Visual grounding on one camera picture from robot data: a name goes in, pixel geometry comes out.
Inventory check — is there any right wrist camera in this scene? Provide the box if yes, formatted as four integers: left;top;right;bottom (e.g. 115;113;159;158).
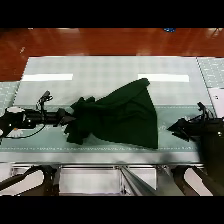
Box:
195;101;215;122

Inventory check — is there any white garment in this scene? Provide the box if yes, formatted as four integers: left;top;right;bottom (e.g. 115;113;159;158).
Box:
208;86;224;119

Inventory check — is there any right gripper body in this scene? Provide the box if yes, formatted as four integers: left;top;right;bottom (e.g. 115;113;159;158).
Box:
167;116;202;141

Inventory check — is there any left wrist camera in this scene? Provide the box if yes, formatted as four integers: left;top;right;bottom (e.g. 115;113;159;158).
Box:
36;90;54;115

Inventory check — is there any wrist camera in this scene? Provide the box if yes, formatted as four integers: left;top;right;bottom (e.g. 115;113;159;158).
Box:
36;90;54;115
195;101;215;122

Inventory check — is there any dark green garment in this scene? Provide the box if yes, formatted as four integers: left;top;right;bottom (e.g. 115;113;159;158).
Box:
63;77;160;150

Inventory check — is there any silver frame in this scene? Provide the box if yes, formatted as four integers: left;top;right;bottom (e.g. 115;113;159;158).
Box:
0;162;224;197

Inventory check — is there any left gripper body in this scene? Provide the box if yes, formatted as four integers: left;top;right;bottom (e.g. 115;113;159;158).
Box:
54;107;77;127

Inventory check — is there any black cable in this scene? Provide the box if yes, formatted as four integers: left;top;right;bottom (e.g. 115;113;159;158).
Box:
6;123;47;140

